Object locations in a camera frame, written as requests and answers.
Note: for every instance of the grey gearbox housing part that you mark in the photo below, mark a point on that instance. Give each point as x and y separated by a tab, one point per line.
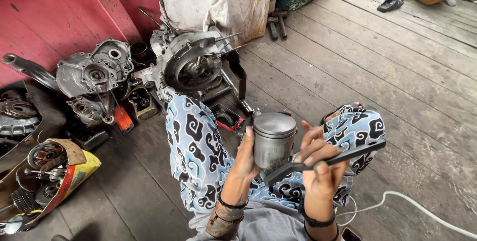
91	108

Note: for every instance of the blue patterned trousers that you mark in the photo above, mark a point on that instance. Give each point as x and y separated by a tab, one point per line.
197	151

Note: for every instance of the black wristband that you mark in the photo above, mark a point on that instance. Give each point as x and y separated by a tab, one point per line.
316	221

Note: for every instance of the yellow carton of engine parts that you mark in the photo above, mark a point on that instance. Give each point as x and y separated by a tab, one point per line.
70	181

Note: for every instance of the grey crankcase cover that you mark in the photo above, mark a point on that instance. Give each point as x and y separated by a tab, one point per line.
93	71

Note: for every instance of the person's right hand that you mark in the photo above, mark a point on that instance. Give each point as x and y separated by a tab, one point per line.
324	181

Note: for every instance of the grey shirt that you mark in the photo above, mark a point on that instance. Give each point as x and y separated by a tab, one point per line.
272	222

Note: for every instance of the black hammer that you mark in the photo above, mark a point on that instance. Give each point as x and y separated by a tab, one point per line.
282	25
272	28

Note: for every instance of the dirty white cloth cover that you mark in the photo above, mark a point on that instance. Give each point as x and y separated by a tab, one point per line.
216	2

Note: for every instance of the grey engine crankcase on stand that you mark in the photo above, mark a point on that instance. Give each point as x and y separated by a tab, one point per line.
190	66

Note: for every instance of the person's foot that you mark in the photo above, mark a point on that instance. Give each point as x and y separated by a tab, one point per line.
341	111

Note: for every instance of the grey metal piston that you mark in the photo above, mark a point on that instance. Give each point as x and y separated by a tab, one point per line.
274	140

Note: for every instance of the person's left hand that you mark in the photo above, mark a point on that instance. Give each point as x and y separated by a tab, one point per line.
243	159

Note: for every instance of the red tray with bearing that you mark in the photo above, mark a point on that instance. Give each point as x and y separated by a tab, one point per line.
225	118

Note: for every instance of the black phone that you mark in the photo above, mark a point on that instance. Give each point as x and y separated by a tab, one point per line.
350	234

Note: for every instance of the black sandal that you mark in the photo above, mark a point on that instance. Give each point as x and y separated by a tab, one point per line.
389	5

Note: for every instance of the oily tin with parts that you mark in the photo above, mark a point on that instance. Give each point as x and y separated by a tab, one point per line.
143	103

